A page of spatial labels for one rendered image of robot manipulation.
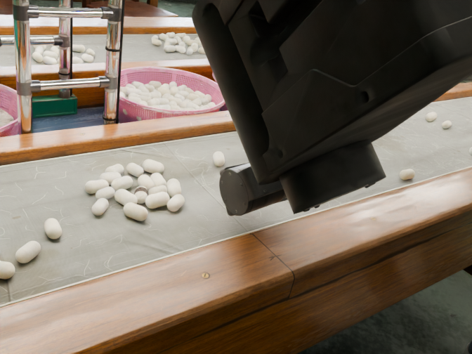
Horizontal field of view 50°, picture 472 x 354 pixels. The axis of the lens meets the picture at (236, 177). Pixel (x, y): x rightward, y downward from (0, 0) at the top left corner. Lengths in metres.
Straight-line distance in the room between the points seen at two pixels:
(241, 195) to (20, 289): 0.27
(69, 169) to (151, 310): 0.36
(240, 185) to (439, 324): 1.45
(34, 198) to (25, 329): 0.27
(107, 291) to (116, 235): 0.14
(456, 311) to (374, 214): 1.25
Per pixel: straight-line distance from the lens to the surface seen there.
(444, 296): 2.08
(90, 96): 1.24
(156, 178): 0.80
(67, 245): 0.69
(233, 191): 0.59
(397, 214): 0.85
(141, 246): 0.69
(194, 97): 1.19
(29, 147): 0.87
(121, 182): 0.79
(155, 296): 0.58
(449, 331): 1.94
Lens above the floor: 1.17
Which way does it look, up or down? 29 degrees down
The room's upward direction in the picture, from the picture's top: 11 degrees clockwise
